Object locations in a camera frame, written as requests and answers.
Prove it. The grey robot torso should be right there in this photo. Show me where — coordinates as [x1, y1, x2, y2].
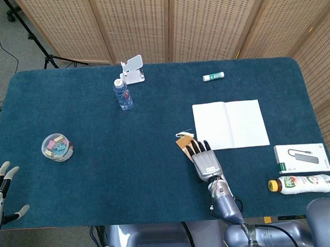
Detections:
[97, 219, 224, 247]

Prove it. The white green glue stick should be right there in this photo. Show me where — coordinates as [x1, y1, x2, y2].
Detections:
[202, 72, 225, 82]

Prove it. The clear plastic water bottle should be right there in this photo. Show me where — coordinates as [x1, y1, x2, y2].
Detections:
[112, 78, 134, 112]

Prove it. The open white notebook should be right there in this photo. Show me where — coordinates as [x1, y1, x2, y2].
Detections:
[192, 98, 271, 152]

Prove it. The orange cream bookmark with tassel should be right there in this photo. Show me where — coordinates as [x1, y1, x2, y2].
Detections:
[175, 128, 201, 167]

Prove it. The teal blue table cloth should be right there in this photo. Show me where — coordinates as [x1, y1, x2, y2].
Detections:
[0, 54, 330, 232]

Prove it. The clear jar of colourful clips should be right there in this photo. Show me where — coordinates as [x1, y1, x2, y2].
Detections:
[40, 132, 76, 164]

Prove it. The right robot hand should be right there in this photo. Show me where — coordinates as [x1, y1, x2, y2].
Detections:
[185, 138, 224, 184]

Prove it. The white usb hub box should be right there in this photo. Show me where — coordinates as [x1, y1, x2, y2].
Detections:
[273, 142, 330, 175]

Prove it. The black wheeled stand base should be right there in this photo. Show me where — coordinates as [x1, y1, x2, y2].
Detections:
[6, 6, 22, 22]

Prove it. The white folding phone stand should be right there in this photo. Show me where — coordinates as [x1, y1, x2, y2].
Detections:
[118, 54, 146, 86]

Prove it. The black tripod stand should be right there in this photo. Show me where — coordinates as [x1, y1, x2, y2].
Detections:
[3, 0, 90, 72]

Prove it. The white drink bottle yellow cap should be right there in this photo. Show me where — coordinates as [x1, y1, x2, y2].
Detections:
[268, 173, 330, 197]

